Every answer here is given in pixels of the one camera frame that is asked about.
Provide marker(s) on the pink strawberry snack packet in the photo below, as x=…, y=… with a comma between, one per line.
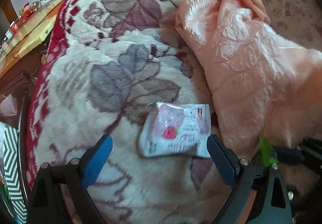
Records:
x=173, y=128

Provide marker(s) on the red plush toy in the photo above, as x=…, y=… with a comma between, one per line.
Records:
x=26, y=10

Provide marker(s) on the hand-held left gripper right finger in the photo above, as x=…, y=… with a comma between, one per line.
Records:
x=221, y=161

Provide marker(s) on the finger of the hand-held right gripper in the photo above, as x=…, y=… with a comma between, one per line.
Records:
x=289, y=156
x=301, y=197

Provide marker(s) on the peach quilted blanket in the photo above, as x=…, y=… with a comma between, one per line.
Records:
x=246, y=62

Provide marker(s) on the floral fleece blanket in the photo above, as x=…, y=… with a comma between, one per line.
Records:
x=113, y=62

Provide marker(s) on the yellow board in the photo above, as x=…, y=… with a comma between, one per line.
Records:
x=37, y=32

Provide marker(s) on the wooden cabinet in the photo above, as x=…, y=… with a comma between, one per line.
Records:
x=22, y=62

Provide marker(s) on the green snack packet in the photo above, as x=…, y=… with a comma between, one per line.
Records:
x=268, y=151

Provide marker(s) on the small red box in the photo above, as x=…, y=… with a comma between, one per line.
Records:
x=17, y=26

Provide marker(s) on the grey white striped box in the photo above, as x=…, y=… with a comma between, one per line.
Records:
x=11, y=163

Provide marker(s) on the pink plastic bag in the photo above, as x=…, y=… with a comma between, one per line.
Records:
x=8, y=104

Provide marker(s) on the brown plush bear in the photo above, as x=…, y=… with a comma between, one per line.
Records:
x=35, y=5

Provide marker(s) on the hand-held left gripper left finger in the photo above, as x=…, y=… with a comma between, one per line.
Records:
x=96, y=161

